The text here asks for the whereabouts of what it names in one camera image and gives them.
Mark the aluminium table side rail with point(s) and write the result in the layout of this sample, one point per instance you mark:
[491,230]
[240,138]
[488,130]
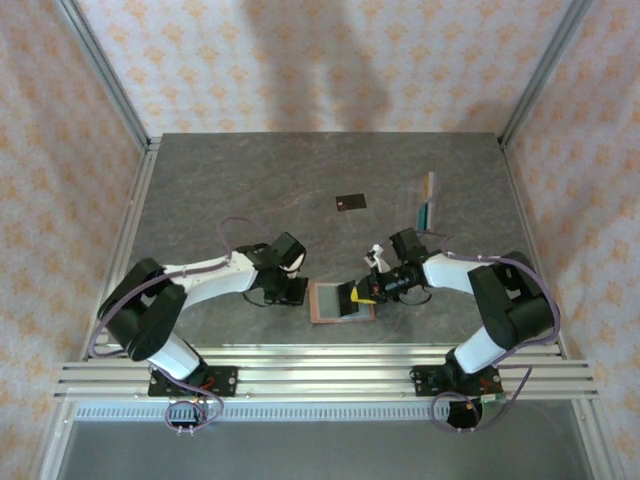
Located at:
[521,200]
[136,200]

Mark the black card with red dot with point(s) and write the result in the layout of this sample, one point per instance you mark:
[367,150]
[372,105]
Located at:
[351,202]

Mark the gold card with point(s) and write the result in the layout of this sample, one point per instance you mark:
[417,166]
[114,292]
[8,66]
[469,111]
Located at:
[426,186]

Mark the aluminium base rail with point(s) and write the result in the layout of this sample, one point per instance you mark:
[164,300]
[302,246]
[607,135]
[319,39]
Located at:
[325,370]

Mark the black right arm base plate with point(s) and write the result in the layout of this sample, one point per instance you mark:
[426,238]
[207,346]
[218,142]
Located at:
[422,381]

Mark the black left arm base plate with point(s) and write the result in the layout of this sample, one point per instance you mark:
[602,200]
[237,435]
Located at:
[225,381]

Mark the aluminium frame post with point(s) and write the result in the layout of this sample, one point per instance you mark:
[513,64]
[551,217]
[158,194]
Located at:
[102,70]
[546,70]

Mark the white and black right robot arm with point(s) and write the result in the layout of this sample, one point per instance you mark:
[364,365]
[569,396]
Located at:
[450,272]

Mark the black round connector housing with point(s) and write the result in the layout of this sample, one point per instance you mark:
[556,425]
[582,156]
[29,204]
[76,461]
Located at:
[457,415]

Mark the clear acrylic card stand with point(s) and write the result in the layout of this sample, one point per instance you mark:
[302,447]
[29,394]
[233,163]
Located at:
[411,210]

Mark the small green circuit board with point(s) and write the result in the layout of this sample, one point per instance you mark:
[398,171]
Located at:
[492,397]

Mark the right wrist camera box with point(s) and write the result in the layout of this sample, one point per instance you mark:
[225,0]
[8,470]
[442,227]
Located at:
[377,257]

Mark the black terminal block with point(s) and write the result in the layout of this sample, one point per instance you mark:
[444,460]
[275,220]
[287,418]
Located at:
[186,415]

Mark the teal card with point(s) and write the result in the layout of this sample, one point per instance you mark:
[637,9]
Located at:
[423,216]

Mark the grey metal lower shelf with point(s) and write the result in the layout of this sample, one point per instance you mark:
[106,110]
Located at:
[325,450]

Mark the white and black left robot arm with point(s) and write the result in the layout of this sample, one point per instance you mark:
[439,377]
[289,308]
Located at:
[215,280]

